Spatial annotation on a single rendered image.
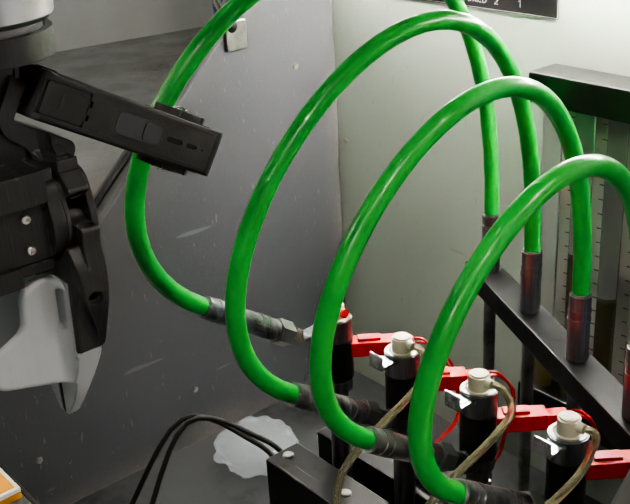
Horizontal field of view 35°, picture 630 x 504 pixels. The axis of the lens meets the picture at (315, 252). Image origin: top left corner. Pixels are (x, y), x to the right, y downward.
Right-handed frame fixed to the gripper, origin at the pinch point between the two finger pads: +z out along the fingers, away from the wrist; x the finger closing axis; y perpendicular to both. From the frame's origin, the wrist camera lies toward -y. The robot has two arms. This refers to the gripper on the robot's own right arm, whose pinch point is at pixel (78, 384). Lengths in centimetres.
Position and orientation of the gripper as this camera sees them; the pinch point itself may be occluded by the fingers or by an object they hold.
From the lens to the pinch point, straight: 58.2
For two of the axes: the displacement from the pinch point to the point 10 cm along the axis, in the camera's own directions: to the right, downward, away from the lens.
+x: 6.5, 2.8, -7.1
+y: -7.6, 3.0, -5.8
